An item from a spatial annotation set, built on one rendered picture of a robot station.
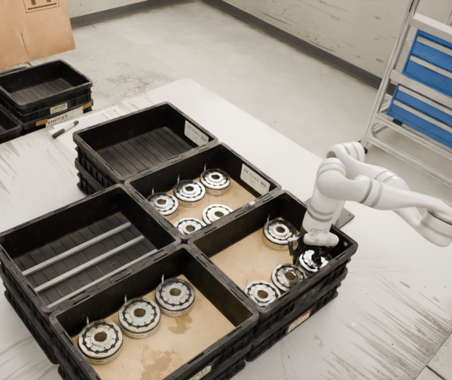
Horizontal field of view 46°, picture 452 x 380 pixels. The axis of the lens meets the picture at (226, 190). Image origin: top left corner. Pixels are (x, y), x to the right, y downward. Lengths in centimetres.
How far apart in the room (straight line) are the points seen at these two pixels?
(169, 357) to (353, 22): 356
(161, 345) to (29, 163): 99
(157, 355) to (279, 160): 109
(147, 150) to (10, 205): 49
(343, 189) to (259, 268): 37
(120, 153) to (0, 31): 242
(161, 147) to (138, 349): 83
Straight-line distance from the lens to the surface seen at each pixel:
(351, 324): 166
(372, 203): 137
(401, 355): 165
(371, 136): 357
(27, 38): 425
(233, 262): 154
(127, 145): 193
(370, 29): 442
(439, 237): 144
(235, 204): 171
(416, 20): 323
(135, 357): 133
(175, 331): 137
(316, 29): 470
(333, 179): 131
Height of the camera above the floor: 196
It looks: 40 degrees down
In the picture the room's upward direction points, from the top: 9 degrees clockwise
